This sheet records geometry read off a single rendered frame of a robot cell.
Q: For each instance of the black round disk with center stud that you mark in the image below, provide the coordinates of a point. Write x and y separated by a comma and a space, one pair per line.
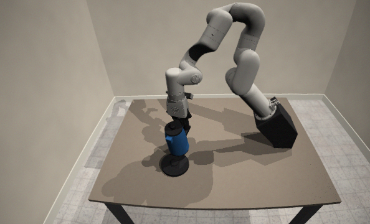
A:
174, 166

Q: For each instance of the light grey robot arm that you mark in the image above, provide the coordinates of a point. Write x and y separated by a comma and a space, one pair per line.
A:
240, 80

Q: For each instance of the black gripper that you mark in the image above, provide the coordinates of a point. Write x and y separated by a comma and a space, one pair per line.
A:
178, 109

